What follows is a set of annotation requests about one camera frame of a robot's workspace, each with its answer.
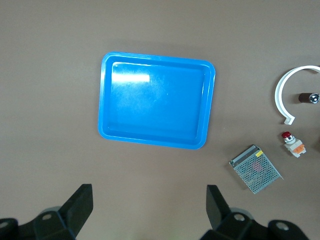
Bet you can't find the large white curved clip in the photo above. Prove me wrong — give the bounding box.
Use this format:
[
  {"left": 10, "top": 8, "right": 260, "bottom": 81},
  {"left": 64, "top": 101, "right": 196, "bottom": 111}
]
[{"left": 274, "top": 65, "right": 320, "bottom": 125}]

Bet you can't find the black cylindrical capacitor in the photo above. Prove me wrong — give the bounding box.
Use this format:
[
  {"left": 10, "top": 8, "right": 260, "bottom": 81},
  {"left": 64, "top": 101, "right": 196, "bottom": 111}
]
[{"left": 298, "top": 92, "right": 320, "bottom": 104}]

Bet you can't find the red pilot light white body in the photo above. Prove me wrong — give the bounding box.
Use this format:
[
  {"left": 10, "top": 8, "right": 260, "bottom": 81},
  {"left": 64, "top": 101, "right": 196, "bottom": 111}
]
[{"left": 281, "top": 131, "right": 308, "bottom": 158}]

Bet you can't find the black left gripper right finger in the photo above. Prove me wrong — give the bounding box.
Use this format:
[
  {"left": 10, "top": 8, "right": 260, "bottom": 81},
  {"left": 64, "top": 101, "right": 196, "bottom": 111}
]
[{"left": 199, "top": 184, "right": 308, "bottom": 240}]

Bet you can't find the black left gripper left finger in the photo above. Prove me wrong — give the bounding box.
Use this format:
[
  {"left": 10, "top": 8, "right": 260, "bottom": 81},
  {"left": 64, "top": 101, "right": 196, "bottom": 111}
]
[{"left": 0, "top": 184, "right": 94, "bottom": 240}]

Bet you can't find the blue plastic tray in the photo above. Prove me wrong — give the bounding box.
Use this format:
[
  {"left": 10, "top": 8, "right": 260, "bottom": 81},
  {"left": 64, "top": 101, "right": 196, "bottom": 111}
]
[{"left": 96, "top": 51, "right": 216, "bottom": 150}]

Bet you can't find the metal mesh power supply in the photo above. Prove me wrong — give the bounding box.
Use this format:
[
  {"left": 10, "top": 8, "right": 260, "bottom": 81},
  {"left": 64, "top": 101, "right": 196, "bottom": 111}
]
[{"left": 228, "top": 144, "right": 284, "bottom": 195}]

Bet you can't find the brown table mat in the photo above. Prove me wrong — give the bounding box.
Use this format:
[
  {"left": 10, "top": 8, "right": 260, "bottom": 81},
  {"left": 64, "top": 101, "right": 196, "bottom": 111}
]
[{"left": 0, "top": 0, "right": 320, "bottom": 240}]

